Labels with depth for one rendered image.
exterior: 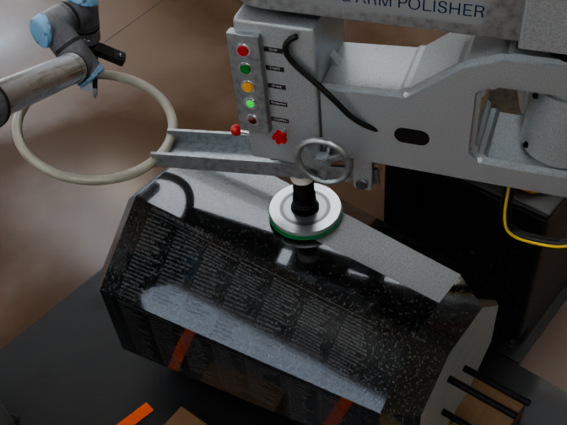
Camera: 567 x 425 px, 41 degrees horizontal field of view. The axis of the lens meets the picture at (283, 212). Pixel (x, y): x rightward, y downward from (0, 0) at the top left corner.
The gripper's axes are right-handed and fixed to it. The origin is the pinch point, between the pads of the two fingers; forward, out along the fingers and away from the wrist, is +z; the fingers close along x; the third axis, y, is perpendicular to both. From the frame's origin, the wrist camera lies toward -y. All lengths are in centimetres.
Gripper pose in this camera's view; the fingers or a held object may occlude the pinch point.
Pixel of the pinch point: (96, 88)
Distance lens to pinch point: 261.4
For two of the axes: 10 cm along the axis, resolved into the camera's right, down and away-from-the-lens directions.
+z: -1.3, 6.4, 7.6
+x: 1.6, 7.7, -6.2
